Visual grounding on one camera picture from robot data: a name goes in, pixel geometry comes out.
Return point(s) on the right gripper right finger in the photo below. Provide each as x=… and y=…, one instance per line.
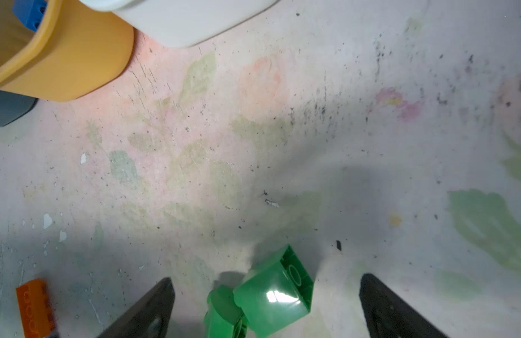
x=388, y=315

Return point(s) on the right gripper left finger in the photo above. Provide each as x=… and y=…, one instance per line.
x=149, y=317

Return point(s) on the green lego brick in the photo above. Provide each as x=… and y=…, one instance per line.
x=224, y=318
x=275, y=293

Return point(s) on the orange L-shaped lego brick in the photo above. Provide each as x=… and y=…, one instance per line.
x=36, y=314

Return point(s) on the dark teal plastic bin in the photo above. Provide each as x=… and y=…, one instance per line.
x=14, y=106

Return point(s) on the yellow plastic bin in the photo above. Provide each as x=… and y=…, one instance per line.
x=75, y=51

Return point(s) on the white plastic bin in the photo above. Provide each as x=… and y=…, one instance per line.
x=182, y=23

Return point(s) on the blue lego brick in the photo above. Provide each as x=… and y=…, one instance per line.
x=30, y=12

